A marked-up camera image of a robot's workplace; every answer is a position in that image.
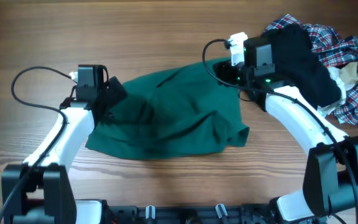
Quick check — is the dark green skirt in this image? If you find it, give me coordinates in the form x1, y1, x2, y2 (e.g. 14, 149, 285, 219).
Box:
85, 62, 250, 160

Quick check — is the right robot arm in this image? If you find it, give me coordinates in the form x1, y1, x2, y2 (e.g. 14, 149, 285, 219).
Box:
208, 33, 358, 223

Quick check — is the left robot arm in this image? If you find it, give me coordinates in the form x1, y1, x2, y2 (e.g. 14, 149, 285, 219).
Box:
0, 65, 127, 224

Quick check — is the black garment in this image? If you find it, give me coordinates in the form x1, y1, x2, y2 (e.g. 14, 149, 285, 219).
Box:
261, 24, 339, 108

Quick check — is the white garment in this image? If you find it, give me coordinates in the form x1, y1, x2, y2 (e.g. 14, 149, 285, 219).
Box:
317, 67, 351, 117

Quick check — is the red plaid shirt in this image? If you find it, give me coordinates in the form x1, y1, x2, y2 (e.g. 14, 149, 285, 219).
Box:
265, 14, 358, 126

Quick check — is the beige garment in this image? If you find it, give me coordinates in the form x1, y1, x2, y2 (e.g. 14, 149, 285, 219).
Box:
340, 62, 358, 88

